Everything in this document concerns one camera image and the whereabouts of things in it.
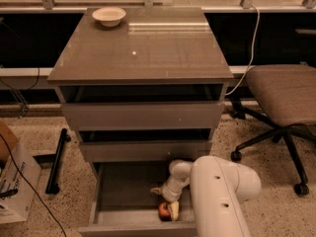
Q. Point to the white bowl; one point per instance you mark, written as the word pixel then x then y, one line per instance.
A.
pixel 109 16

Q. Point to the grey bottom drawer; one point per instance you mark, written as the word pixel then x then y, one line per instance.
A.
pixel 123 205

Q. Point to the red apple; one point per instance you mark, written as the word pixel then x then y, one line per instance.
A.
pixel 163 211

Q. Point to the grey drawer cabinet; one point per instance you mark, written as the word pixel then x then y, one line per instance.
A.
pixel 157 46

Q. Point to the brown cardboard box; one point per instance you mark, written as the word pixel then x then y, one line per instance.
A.
pixel 8 141

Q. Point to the black metal bar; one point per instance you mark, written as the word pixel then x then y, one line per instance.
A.
pixel 52 187

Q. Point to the grey middle drawer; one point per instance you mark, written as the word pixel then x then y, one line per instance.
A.
pixel 145 145

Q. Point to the grey top drawer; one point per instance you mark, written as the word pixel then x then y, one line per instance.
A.
pixel 142 106

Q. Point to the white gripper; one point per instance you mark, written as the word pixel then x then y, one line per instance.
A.
pixel 169 192

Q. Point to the grey drawer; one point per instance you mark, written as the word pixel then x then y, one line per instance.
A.
pixel 123 205
pixel 142 106
pixel 145 145

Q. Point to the white cardboard box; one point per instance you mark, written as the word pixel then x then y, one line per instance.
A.
pixel 21 173

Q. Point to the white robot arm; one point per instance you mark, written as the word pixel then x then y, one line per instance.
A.
pixel 217 188

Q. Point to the grey office chair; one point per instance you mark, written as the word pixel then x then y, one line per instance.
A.
pixel 287 95

